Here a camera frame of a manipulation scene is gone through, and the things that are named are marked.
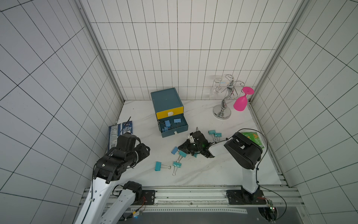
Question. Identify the teal binder clip front left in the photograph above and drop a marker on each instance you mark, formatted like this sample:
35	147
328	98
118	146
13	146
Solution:
159	166

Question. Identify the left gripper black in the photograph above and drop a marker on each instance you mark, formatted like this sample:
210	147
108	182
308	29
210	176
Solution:
142	149

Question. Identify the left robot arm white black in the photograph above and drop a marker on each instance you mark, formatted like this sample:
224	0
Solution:
128	153

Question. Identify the teal drawer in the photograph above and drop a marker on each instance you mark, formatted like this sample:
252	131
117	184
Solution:
180	127

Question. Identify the yellow top drawer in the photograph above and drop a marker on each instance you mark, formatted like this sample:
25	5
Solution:
170	112

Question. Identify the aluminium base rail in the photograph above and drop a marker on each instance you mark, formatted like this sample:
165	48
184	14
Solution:
223	199

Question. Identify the clear glass on rack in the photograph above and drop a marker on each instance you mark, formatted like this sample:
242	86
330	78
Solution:
216	89

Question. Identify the teal binder clip upper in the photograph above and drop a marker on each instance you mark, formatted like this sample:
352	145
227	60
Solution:
212	133

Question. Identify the green snack packet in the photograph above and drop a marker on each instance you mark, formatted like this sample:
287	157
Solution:
253	136

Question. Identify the teal binder clip right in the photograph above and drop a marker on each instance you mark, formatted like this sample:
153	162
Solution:
217	136

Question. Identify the silver glass rack stand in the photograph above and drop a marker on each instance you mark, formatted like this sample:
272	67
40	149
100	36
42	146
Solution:
228	88

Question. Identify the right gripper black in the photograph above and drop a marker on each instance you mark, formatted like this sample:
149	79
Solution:
193	147

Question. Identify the teal shiny binder clip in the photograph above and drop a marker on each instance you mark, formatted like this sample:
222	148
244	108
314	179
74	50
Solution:
176	166

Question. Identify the magenta plastic wine glass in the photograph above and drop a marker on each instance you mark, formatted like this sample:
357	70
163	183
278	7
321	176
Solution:
242	102

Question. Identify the teal drawer cabinet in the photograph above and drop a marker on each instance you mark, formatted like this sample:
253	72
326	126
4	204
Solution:
165	99

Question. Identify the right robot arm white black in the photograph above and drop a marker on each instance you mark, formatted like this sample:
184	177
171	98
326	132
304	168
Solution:
246	153

